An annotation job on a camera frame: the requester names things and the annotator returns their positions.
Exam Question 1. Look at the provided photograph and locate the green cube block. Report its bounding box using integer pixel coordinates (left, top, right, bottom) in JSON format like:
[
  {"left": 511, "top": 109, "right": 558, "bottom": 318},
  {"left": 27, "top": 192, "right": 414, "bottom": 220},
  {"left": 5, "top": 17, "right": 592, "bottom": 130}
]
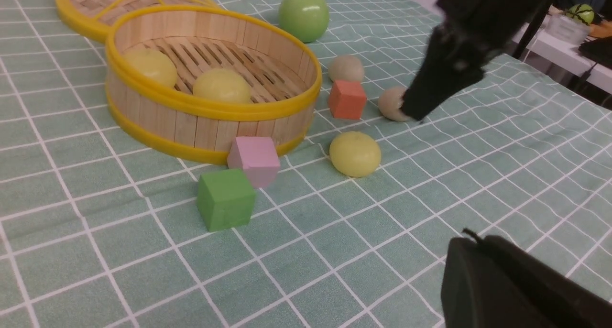
[{"left": 196, "top": 168, "right": 256, "bottom": 232}]

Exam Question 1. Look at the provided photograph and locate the green checkered tablecloth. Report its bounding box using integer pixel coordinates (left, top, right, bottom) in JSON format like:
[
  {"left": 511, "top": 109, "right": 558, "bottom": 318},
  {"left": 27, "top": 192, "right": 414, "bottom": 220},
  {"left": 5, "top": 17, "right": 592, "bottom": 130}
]
[{"left": 0, "top": 0, "right": 612, "bottom": 328}]

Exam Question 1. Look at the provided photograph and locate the bamboo steamer tray yellow rim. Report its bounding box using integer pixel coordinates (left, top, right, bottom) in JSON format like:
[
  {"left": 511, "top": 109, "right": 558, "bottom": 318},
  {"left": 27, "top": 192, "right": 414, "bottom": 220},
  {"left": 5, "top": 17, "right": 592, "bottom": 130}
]
[{"left": 106, "top": 5, "right": 323, "bottom": 164}]

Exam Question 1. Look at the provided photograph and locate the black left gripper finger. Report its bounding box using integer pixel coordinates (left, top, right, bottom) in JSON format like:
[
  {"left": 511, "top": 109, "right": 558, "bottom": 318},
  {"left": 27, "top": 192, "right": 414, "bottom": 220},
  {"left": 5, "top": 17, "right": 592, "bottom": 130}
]
[{"left": 441, "top": 229, "right": 612, "bottom": 328}]

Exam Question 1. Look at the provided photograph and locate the white side table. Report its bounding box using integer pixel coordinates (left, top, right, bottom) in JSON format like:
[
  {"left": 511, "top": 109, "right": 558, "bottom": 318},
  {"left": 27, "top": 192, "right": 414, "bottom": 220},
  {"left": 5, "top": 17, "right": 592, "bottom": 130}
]
[{"left": 519, "top": 6, "right": 611, "bottom": 95}]

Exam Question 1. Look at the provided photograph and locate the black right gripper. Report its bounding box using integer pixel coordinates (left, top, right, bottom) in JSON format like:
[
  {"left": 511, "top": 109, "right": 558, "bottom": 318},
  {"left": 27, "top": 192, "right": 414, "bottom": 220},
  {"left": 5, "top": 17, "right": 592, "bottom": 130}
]
[{"left": 401, "top": 0, "right": 546, "bottom": 121}]

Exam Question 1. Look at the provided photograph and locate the green striped ball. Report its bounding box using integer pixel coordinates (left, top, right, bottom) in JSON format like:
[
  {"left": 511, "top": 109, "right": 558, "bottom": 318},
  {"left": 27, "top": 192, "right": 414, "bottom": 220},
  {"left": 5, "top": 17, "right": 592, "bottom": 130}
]
[{"left": 564, "top": 4, "right": 595, "bottom": 25}]

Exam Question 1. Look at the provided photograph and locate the orange cube block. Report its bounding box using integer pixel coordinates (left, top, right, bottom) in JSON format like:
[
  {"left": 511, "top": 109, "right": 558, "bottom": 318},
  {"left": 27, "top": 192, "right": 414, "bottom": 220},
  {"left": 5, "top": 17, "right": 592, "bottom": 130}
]
[{"left": 328, "top": 80, "right": 367, "bottom": 120}]

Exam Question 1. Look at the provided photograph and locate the woven bamboo steamer lid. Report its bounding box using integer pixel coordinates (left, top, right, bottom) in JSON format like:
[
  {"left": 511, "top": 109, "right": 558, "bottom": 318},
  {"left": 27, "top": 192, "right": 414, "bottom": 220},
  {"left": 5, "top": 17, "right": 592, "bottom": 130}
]
[{"left": 55, "top": 0, "right": 217, "bottom": 43}]

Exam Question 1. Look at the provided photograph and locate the yellow bun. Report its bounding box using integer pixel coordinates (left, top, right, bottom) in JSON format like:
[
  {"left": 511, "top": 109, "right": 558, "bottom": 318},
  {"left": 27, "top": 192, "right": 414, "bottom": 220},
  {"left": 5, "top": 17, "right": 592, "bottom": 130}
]
[
  {"left": 192, "top": 68, "right": 252, "bottom": 104},
  {"left": 328, "top": 131, "right": 381, "bottom": 178},
  {"left": 124, "top": 48, "right": 178, "bottom": 88}
]

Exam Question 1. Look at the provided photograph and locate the green apple toy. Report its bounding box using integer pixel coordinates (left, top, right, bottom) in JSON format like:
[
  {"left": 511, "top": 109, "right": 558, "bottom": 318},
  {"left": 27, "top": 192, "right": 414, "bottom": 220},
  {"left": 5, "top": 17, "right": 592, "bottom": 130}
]
[{"left": 278, "top": 0, "right": 330, "bottom": 44}]

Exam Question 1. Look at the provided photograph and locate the white bun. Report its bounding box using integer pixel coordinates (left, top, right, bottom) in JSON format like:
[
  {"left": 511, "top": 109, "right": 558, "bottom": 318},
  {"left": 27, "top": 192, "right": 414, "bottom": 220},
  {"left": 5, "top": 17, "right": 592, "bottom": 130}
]
[
  {"left": 378, "top": 86, "right": 415, "bottom": 122},
  {"left": 328, "top": 55, "right": 365, "bottom": 83}
]

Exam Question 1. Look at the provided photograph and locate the pink cube block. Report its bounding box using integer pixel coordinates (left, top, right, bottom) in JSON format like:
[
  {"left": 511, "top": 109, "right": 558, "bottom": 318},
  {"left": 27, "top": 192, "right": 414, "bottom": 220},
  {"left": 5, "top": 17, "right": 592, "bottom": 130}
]
[{"left": 227, "top": 136, "right": 280, "bottom": 188}]

